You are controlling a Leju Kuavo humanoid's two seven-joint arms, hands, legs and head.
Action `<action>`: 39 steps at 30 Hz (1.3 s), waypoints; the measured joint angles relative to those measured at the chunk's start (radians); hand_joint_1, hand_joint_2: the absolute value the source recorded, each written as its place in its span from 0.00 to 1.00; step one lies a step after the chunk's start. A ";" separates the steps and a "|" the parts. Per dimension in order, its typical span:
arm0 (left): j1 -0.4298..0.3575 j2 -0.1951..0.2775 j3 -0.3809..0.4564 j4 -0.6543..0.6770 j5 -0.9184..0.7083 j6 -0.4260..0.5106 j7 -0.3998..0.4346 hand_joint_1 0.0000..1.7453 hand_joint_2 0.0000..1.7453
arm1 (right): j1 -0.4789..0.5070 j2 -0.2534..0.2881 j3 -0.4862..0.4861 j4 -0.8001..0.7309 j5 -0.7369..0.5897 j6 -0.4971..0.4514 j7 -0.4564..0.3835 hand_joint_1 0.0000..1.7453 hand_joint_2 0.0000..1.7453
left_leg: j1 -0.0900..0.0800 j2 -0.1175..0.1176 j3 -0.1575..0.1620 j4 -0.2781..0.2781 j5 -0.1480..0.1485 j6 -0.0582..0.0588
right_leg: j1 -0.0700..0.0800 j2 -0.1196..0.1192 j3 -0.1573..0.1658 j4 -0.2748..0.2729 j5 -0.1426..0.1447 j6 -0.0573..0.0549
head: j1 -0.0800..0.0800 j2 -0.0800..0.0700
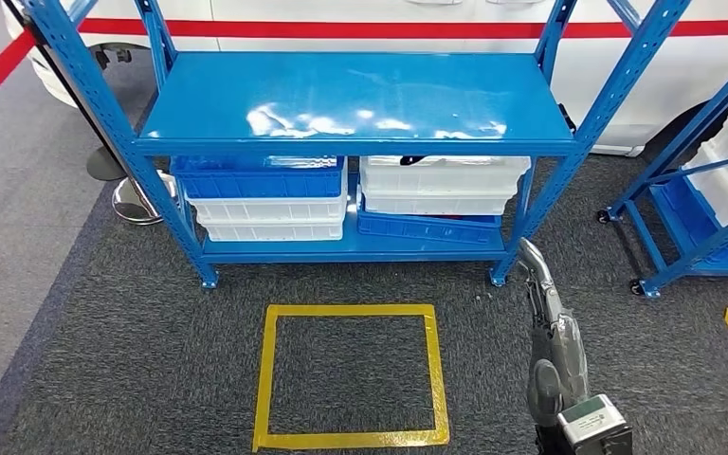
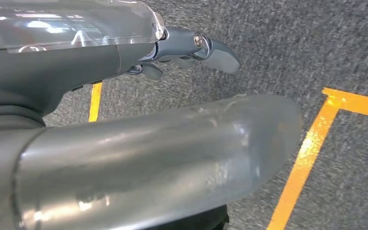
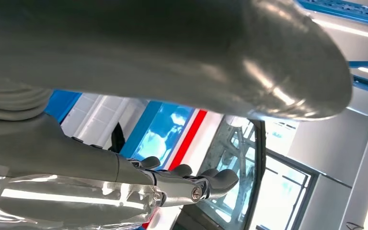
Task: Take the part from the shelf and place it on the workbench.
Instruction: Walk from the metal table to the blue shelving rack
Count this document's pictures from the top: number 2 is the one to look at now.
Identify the silver robot thigh shell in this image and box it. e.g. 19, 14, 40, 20
0, 94, 303, 230

